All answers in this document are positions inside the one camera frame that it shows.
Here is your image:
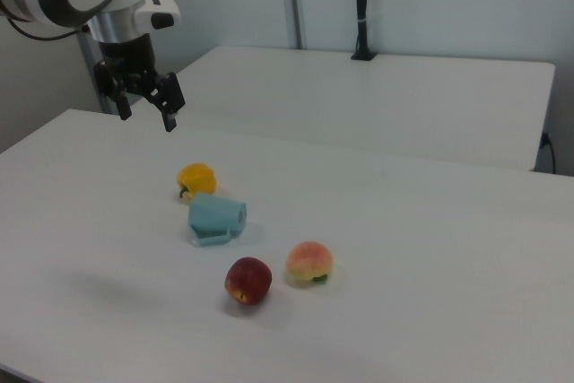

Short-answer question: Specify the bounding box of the pink yellow peach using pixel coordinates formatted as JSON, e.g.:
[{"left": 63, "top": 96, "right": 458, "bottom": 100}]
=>
[{"left": 285, "top": 241, "right": 335, "bottom": 285}]

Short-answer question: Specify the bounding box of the white side table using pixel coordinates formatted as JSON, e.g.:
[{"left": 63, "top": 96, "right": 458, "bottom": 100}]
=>
[{"left": 120, "top": 45, "right": 557, "bottom": 173}]

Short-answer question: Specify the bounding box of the yellow bell pepper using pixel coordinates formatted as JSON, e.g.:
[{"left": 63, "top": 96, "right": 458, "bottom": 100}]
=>
[{"left": 176, "top": 162, "right": 217, "bottom": 200}]

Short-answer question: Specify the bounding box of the black camera pole with base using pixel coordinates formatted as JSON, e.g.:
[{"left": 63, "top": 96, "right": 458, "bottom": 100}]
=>
[{"left": 350, "top": 0, "right": 378, "bottom": 63}]

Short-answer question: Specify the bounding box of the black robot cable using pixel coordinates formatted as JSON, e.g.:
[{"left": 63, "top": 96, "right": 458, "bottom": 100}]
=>
[{"left": 0, "top": 2, "right": 87, "bottom": 42}]

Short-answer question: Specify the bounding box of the light blue hexagonal mug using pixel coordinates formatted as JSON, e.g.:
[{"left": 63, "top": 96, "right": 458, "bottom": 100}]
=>
[{"left": 187, "top": 191, "right": 248, "bottom": 249}]

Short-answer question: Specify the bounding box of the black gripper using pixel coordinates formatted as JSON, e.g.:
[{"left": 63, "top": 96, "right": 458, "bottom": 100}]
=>
[{"left": 93, "top": 33, "right": 187, "bottom": 134}]

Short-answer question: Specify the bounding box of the black wall cable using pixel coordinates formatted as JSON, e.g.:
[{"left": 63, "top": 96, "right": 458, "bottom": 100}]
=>
[{"left": 539, "top": 130, "right": 558, "bottom": 175}]

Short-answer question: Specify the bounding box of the dark red apple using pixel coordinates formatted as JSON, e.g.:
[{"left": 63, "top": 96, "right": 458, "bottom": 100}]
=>
[{"left": 224, "top": 257, "right": 274, "bottom": 307}]

